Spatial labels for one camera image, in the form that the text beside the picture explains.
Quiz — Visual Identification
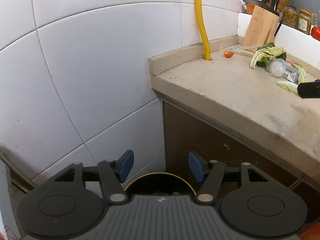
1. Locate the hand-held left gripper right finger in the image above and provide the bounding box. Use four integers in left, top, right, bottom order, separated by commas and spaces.
189, 151, 274, 204

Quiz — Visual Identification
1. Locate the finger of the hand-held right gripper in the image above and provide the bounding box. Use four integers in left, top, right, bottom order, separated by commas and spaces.
297, 79, 320, 98

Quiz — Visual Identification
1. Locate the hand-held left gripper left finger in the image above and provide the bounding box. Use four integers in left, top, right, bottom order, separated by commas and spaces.
47, 150, 134, 204

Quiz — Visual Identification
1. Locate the small pale cabbage leaf piece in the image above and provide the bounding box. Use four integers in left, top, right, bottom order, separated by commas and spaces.
275, 80, 299, 95

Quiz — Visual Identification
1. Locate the black trash bin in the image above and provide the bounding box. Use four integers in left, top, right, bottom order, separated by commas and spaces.
124, 172, 197, 197

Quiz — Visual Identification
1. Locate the long pale cabbage leaf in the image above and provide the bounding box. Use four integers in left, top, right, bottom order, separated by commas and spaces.
291, 61, 308, 84

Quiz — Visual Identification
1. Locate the red and blue drink carton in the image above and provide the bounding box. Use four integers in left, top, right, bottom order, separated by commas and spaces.
282, 60, 300, 83

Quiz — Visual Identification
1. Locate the brown kitchen cabinet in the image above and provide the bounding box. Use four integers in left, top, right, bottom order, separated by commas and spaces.
162, 100, 320, 230

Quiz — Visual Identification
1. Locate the crumpled clear plastic bag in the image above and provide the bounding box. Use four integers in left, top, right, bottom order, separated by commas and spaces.
266, 59, 287, 77

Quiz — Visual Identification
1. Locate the dark green leafy vegetable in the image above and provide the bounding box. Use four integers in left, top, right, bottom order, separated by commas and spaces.
256, 42, 287, 67

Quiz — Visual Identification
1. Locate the jar of green pickles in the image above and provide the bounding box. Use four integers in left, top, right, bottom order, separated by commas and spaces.
297, 9, 312, 34

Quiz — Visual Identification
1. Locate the jar of beige pickles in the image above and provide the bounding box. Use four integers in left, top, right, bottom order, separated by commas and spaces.
282, 4, 298, 28

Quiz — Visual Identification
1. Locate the pale blue flat strip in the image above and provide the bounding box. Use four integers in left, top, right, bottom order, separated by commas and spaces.
229, 44, 259, 52

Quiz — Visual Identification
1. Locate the wooden knife block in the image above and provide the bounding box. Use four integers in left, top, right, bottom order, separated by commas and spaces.
241, 5, 280, 55

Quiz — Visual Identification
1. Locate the dark rimmed bowl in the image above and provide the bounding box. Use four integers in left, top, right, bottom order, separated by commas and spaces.
242, 0, 262, 15

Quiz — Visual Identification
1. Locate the yellow pipe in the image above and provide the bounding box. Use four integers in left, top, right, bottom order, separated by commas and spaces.
194, 0, 212, 61

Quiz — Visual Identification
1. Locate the wooden handled cleaver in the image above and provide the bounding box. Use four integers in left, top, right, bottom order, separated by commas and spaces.
276, 0, 290, 13

